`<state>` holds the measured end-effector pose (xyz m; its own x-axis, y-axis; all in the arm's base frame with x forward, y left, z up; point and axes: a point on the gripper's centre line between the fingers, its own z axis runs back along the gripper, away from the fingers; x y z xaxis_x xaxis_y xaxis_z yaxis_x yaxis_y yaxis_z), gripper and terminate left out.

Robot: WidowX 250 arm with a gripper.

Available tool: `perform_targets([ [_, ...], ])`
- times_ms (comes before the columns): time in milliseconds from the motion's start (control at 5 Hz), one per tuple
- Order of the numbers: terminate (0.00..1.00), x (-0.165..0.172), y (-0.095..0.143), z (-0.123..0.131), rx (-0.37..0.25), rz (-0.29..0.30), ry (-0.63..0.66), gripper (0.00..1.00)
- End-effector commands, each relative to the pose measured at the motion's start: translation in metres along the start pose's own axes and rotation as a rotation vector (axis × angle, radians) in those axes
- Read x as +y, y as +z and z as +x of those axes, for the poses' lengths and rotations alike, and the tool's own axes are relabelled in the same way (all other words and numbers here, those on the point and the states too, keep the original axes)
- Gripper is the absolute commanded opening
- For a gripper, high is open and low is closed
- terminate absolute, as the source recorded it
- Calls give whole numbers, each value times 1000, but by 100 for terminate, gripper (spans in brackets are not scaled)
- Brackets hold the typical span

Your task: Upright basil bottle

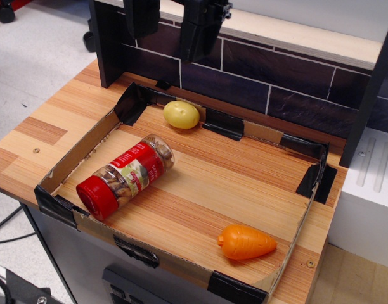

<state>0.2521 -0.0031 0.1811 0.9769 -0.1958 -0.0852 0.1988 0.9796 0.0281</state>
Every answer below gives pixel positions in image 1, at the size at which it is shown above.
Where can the red-capped spice bottle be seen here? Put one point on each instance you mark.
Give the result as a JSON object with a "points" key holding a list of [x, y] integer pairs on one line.
{"points": [[117, 183]]}

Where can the orange toy carrot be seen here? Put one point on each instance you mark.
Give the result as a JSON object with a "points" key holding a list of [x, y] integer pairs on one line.
{"points": [[240, 242]]}

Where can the black caster wheel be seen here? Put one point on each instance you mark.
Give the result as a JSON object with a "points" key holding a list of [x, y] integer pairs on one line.
{"points": [[7, 14], [88, 38]]}

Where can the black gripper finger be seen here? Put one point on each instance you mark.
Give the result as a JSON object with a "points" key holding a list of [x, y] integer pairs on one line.
{"points": [[199, 31], [142, 17]]}

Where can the cardboard fence with black tape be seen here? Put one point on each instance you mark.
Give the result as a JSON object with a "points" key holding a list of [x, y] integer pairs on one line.
{"points": [[227, 172]]}

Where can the white grooved sink block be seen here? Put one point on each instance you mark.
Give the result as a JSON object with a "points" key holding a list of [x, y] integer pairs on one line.
{"points": [[360, 222]]}

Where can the dark frame with tile backsplash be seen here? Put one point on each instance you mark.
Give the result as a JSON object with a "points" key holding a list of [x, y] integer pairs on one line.
{"points": [[306, 78]]}

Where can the black oven control panel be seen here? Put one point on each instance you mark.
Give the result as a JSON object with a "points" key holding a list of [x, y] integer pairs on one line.
{"points": [[122, 290]]}

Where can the black caster wheel top left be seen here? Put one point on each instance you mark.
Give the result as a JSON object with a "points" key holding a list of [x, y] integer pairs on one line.
{"points": [[7, 14]]}

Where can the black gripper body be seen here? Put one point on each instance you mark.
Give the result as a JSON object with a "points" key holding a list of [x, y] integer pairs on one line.
{"points": [[221, 9]]}

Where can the yellow toy potato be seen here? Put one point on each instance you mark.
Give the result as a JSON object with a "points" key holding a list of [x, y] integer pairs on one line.
{"points": [[181, 115]]}

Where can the black metal bracket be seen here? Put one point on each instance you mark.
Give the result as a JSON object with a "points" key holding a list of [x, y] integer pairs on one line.
{"points": [[15, 289]]}

